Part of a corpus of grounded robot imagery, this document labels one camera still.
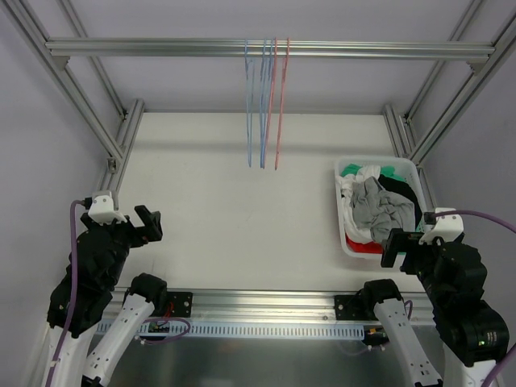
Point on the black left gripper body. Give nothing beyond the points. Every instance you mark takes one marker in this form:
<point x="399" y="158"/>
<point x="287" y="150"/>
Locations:
<point x="135" y="232"/>

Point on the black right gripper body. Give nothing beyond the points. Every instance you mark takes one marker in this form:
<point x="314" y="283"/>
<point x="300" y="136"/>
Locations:
<point x="407" y="251"/>

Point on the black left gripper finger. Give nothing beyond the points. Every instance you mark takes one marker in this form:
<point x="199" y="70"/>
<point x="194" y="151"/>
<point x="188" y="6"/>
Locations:
<point x="145" y="215"/>
<point x="154" y="234"/>

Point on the red tank top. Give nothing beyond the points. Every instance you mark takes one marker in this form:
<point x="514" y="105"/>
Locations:
<point x="366" y="248"/>

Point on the grey tank top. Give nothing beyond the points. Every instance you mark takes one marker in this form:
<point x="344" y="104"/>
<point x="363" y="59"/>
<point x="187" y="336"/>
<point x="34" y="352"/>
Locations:
<point x="380" y="210"/>

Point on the black tank top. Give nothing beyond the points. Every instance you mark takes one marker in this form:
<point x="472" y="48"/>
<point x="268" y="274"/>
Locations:
<point x="402" y="188"/>

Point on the white tank top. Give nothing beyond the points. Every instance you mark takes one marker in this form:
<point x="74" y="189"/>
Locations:
<point x="346" y="182"/>

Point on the blue wire hanger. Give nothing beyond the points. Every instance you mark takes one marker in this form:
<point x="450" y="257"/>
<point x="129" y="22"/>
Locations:
<point x="249" y="98"/>
<point x="266" y="101"/>
<point x="263" y="78"/>

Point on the pink wire hanger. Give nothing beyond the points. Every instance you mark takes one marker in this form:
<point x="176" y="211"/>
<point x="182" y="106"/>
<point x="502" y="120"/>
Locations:
<point x="284" y="70"/>

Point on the green shirt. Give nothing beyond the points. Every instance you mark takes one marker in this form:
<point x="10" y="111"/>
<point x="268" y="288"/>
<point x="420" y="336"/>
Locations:
<point x="386" y="171"/>

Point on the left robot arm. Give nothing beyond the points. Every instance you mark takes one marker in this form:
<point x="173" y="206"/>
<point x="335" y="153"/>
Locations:
<point x="77" y="304"/>

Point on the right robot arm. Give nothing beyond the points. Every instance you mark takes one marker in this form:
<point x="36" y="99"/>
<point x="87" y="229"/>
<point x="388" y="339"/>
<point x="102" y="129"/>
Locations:
<point x="475" y="337"/>

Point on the white perforated plastic basket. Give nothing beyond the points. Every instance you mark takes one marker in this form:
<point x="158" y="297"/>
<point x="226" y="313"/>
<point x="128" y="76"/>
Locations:
<point x="402" y="166"/>

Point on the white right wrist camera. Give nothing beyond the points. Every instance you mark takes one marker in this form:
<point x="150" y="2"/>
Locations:
<point x="441" y="223"/>

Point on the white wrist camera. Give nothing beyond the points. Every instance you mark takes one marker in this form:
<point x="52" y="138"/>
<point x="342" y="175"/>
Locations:
<point x="103" y="207"/>
<point x="441" y="223"/>

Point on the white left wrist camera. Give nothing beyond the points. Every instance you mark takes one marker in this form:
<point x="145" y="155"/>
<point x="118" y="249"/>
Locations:
<point x="103" y="207"/>

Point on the black left arm base bracket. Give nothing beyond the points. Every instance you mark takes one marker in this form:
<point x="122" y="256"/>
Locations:
<point x="166" y="303"/>

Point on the black right arm base bracket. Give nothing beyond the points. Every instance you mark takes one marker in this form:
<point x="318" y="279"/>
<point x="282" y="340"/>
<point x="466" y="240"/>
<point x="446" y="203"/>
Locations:
<point x="360" y="306"/>

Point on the aluminium front table rail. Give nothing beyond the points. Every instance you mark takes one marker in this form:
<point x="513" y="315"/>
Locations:
<point x="260" y="306"/>

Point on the white slotted cable duct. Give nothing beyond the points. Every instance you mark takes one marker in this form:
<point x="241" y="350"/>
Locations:
<point x="247" y="330"/>

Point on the aluminium frame right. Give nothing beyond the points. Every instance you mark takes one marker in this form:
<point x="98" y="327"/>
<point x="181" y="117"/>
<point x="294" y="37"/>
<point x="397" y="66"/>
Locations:
<point x="449" y="90"/>

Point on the aluminium frame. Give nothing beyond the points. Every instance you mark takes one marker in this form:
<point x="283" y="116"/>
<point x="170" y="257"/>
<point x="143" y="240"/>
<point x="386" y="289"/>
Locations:
<point x="119" y="146"/>
<point x="449" y="90"/>

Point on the aluminium hanging rail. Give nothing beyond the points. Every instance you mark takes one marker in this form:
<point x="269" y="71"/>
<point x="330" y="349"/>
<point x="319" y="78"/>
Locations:
<point x="197" y="47"/>

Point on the aluminium frame left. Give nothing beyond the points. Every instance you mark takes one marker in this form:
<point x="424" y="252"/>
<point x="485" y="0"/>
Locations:
<point x="119" y="146"/>

